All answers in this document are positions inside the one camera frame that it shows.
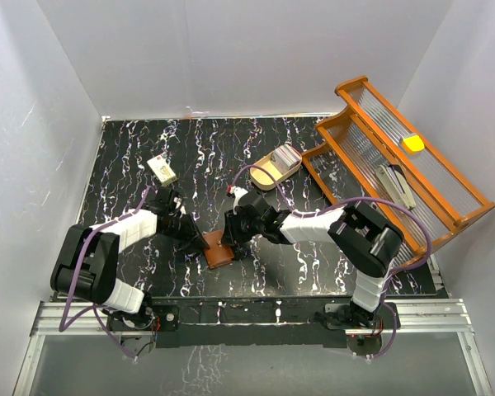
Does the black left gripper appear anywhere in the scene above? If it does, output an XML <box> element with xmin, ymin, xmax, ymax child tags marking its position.
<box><xmin>162</xmin><ymin>212</ymin><xmax>210</xmax><ymax>253</ymax></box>

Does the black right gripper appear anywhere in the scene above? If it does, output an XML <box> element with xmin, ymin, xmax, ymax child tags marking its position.
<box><xmin>221</xmin><ymin>208</ymin><xmax>264</xmax><ymax>246</ymax></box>

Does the orange leather card holder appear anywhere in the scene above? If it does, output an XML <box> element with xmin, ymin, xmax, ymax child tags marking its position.
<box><xmin>204</xmin><ymin>230</ymin><xmax>234</xmax><ymax>270</ymax></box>

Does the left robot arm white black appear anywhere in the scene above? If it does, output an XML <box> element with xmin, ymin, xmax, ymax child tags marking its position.
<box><xmin>50</xmin><ymin>187</ymin><xmax>209</xmax><ymax>329</ymax></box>

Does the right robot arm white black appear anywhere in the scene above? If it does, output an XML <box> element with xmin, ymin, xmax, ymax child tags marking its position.
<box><xmin>221</xmin><ymin>186</ymin><xmax>404</xmax><ymax>328</ymax></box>

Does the beige oval plastic tray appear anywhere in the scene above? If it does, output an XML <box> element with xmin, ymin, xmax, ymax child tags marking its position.
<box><xmin>249</xmin><ymin>149</ymin><xmax>302</xmax><ymax>191</ymax></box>

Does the white staples box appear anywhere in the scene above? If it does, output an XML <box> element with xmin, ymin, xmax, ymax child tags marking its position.
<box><xmin>147</xmin><ymin>155</ymin><xmax>177</xmax><ymax>186</ymax></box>

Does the orange wooden tiered rack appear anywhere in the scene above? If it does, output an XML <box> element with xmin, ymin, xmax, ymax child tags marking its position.
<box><xmin>303</xmin><ymin>76</ymin><xmax>495</xmax><ymax>265</ymax></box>

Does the large grey black stapler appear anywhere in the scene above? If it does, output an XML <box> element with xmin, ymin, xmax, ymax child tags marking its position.
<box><xmin>375</xmin><ymin>164</ymin><xmax>417</xmax><ymax>210</ymax></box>

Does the yellow sticky note block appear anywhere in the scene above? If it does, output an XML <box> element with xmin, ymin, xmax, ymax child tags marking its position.
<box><xmin>400</xmin><ymin>134</ymin><xmax>426</xmax><ymax>155</ymax></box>

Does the black base rail with mounts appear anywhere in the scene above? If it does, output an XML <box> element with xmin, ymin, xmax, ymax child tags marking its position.
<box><xmin>107</xmin><ymin>297</ymin><xmax>400</xmax><ymax>353</ymax></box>

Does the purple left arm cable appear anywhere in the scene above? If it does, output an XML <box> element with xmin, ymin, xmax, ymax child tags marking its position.
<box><xmin>58</xmin><ymin>183</ymin><xmax>153</xmax><ymax>360</ymax></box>

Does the aluminium frame profile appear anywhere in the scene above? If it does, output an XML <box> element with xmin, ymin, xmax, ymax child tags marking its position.
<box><xmin>14</xmin><ymin>299</ymin><xmax>492</xmax><ymax>395</ymax></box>

